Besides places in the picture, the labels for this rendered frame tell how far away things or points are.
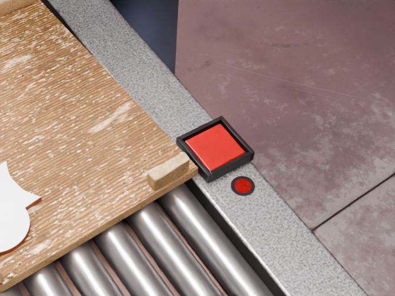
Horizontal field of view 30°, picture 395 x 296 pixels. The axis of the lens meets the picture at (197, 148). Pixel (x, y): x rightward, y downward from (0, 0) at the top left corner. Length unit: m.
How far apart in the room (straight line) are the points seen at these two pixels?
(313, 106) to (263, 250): 1.43
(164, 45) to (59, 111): 0.61
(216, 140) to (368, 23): 1.70
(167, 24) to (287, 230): 0.72
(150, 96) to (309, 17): 1.60
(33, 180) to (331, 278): 0.39
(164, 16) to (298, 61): 0.99
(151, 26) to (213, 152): 0.59
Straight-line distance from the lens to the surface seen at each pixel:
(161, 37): 1.56
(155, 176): 0.91
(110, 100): 1.03
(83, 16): 1.18
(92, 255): 0.91
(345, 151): 2.23
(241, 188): 0.97
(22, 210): 0.92
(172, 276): 0.90
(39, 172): 0.96
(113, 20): 1.17
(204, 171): 0.96
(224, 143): 0.99
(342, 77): 2.43
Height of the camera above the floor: 1.70
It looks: 52 degrees down
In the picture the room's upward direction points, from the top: 6 degrees clockwise
